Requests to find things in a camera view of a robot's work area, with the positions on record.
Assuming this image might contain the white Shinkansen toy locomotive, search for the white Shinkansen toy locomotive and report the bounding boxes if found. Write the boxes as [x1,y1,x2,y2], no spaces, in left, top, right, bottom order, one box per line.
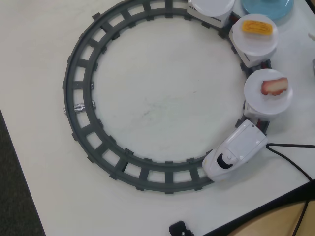
[201,119,268,183]

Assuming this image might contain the grey circular toy train track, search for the grey circular toy train track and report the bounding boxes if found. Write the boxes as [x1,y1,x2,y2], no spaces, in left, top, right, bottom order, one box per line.
[61,0,273,195]

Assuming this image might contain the blue round dish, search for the blue round dish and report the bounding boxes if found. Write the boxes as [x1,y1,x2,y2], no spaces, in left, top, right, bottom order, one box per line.
[240,0,295,21]

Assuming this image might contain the thick black cable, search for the thick black cable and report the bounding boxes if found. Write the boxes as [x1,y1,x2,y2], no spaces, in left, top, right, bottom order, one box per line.
[266,143,315,183]

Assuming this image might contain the black power adapter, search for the black power adapter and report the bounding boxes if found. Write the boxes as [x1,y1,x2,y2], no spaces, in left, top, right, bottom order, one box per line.
[169,220,194,236]

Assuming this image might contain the red white octopus sushi toy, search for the red white octopus sushi toy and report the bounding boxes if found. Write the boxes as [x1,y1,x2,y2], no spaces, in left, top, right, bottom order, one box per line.
[260,77,289,97]

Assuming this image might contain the silver foil tape strip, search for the silver foil tape strip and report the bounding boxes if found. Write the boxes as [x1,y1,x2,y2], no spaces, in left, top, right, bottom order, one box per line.
[73,103,87,114]

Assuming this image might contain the thin black cable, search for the thin black cable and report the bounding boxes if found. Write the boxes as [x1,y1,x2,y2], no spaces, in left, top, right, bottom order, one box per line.
[291,201,310,236]

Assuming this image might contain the light wooden seat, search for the light wooden seat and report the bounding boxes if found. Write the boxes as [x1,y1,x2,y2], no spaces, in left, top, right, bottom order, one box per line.
[230,200,315,236]

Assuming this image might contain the yellow egg sushi toy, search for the yellow egg sushi toy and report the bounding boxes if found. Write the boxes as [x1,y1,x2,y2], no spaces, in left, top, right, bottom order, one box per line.
[241,20,274,37]

